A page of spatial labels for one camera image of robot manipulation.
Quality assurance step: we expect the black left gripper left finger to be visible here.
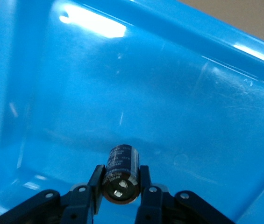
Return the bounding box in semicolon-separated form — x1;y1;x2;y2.
0;164;106;224

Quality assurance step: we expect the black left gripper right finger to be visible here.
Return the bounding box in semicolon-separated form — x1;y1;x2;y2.
135;164;239;224

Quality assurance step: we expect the black cylindrical capacitor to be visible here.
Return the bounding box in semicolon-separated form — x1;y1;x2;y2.
101;144;143;205

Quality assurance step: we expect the blue plastic tray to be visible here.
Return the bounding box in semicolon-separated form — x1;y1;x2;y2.
0;0;264;224

